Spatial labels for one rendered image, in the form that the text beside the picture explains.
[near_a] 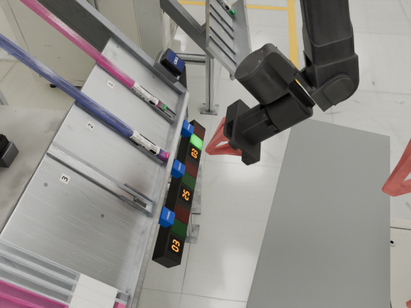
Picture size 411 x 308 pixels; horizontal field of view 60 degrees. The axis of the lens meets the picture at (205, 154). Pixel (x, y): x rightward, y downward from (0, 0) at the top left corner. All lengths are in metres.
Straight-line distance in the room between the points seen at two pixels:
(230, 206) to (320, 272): 0.81
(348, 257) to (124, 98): 0.52
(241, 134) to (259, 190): 0.97
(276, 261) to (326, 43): 0.41
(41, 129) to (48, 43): 0.99
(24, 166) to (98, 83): 0.31
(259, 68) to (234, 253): 0.97
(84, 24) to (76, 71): 1.18
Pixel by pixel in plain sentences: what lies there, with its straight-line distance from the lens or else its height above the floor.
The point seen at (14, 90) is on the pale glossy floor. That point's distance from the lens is 2.23.
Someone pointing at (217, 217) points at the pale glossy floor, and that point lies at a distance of 1.45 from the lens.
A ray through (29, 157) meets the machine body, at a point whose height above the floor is 0.62.
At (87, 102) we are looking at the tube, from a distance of 0.63.
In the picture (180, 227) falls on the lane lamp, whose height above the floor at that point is 0.66.
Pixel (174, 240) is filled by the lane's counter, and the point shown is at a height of 0.66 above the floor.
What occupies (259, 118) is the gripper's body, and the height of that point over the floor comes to 0.86.
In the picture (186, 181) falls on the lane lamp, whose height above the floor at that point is 0.66.
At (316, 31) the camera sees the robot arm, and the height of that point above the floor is 1.00.
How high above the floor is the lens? 1.25
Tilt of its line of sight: 49 degrees down
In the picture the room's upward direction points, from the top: straight up
